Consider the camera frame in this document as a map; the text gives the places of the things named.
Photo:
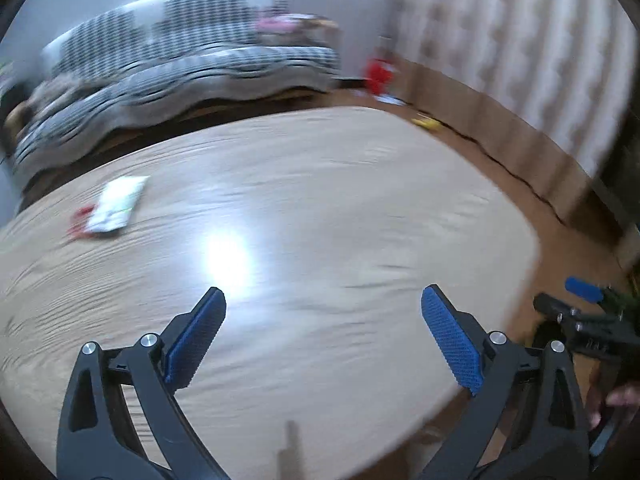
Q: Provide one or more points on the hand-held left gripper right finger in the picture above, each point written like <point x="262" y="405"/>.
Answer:
<point x="452" y="345"/>

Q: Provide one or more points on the yellow toy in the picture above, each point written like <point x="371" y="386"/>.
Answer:
<point x="426" y="122"/>

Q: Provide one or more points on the red wrapper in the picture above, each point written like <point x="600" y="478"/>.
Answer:
<point x="80" y="221"/>

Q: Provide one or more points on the white paper sheet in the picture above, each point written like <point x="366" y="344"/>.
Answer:
<point x="391" y="100"/>

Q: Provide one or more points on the red toy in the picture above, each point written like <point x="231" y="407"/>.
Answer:
<point x="378" y="75"/>

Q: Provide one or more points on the white packet with red end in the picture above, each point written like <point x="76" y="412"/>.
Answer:
<point x="117" y="205"/>

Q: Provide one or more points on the pink item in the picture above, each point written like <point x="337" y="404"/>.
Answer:
<point x="277" y="23"/>

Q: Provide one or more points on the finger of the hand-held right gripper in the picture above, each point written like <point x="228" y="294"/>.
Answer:
<point x="552" y="306"/>
<point x="582" y="289"/>

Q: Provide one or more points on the checkered sofa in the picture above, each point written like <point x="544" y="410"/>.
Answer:
<point x="150" y="85"/>

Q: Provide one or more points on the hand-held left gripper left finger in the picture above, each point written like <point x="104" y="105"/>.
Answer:
<point x="195" y="340"/>

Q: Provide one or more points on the person's right hand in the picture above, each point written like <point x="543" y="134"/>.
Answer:
<point x="622" y="397"/>

